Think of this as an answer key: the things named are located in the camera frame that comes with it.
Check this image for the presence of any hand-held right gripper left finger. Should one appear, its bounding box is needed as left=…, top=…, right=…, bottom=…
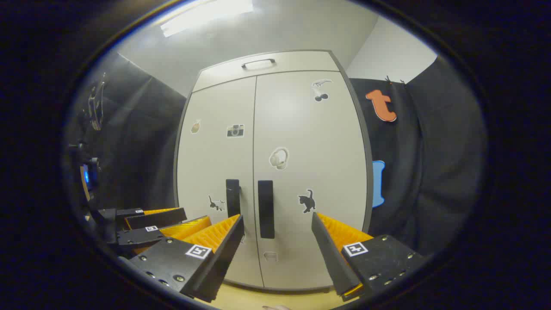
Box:
left=129, top=214, right=245, bottom=303

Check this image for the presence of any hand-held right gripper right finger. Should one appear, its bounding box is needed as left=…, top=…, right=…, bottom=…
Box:
left=311, top=212, right=427, bottom=302

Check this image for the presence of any black door handle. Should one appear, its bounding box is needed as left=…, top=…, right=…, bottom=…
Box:
left=258, top=180, right=275, bottom=239
left=226, top=179, right=241, bottom=218

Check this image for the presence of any white cabinet door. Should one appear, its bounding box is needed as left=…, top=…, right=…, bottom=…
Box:
left=253, top=70, right=370, bottom=291
left=176, top=77, right=264, bottom=288

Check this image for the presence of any white double-door shoe cabinet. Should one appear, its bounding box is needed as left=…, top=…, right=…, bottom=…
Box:
left=173, top=50, right=374, bottom=293

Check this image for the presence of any device with blue light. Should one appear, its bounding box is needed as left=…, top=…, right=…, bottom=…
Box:
left=79, top=157, right=100, bottom=203

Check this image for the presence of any black backdrop cloth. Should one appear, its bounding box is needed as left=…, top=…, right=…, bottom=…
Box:
left=71, top=52, right=188, bottom=224
left=348, top=56, right=487, bottom=259

